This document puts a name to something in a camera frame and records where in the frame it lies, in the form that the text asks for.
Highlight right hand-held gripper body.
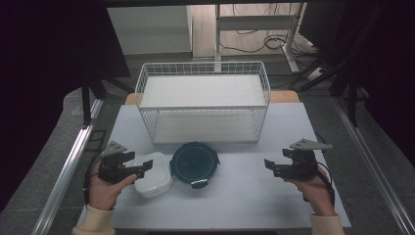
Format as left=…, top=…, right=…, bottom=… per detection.
left=282, top=138, right=334, bottom=181

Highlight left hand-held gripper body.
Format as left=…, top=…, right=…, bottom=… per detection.
left=98, top=140, right=131, bottom=184

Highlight white square food container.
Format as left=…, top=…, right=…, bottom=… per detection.
left=125, top=151, right=174, bottom=199

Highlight round dark-lidded glass container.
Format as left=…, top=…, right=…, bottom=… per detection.
left=168, top=141, right=221, bottom=190

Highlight white wire shelf rack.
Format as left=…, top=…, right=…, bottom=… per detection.
left=134, top=61, right=272, bottom=145

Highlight person's left hand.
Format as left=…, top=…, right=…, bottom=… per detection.
left=88, top=162, right=138, bottom=212

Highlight person's right hand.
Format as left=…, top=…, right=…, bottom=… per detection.
left=285, top=165, right=337, bottom=216

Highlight black metal stand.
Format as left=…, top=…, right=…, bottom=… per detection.
left=292, top=58, right=363, bottom=128
left=80, top=76, right=135, bottom=129

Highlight white power strip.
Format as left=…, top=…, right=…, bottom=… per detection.
left=305, top=67, right=325, bottom=81

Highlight white cabinet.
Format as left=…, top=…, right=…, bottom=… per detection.
left=107, top=5, right=194, bottom=56

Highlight metal floor rail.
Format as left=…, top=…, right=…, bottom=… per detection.
left=332, top=97, right=415, bottom=235
left=30, top=97, right=105, bottom=235

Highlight black floor cables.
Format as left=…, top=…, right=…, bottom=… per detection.
left=218, top=3, right=316, bottom=56

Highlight white metal desk frame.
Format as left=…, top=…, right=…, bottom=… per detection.
left=213, top=3, right=306, bottom=73

